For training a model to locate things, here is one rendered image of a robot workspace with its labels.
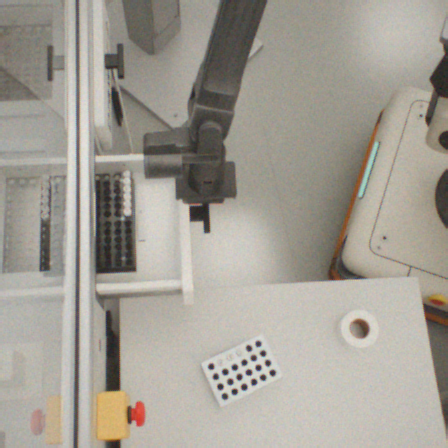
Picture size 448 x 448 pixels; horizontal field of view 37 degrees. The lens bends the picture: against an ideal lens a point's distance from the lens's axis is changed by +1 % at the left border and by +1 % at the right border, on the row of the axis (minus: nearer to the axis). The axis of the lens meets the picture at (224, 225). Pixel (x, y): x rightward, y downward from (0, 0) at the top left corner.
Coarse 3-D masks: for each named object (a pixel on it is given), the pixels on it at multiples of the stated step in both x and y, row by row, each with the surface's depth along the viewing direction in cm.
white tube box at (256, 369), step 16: (224, 352) 119; (256, 352) 119; (208, 368) 122; (224, 368) 119; (240, 368) 118; (256, 368) 122; (272, 368) 119; (224, 384) 117; (240, 384) 118; (256, 384) 121; (224, 400) 120
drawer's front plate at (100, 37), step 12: (96, 0) 127; (96, 12) 126; (96, 24) 125; (108, 24) 136; (96, 36) 124; (108, 36) 135; (96, 48) 124; (108, 48) 134; (96, 60) 123; (96, 72) 122; (96, 84) 121; (96, 96) 120; (96, 108) 120; (108, 108) 127; (96, 120) 119; (108, 120) 126; (108, 132) 125; (108, 144) 126
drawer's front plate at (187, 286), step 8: (184, 208) 114; (184, 216) 114; (184, 224) 113; (184, 232) 113; (184, 240) 112; (184, 248) 112; (184, 256) 111; (184, 264) 111; (184, 272) 110; (184, 280) 110; (184, 288) 109; (192, 288) 110; (184, 296) 112; (192, 296) 113; (184, 304) 119
